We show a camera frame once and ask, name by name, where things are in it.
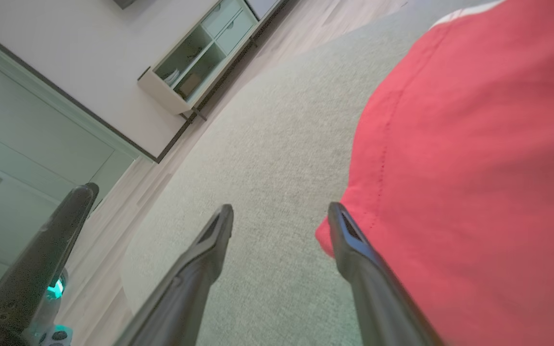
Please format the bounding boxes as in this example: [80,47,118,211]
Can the grey cabinet panel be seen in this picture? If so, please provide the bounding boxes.
[246,0,290,20]

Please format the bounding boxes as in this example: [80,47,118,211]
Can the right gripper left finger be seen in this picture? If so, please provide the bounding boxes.
[113,204,234,346]

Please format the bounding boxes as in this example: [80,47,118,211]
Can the white door frame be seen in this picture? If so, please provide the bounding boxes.
[0,26,143,159]

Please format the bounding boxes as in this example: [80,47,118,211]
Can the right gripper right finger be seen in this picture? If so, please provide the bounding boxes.
[327,202,446,346]

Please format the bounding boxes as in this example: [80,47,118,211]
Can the red shorts with white stripe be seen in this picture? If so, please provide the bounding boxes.
[315,0,554,346]

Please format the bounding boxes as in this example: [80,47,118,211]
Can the brown box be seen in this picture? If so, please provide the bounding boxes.
[178,72,203,97]

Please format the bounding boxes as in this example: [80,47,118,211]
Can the pale green white sideboard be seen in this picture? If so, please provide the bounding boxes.
[138,0,261,122]

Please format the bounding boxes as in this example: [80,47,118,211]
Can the white room door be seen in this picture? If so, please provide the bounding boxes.
[0,48,136,308]

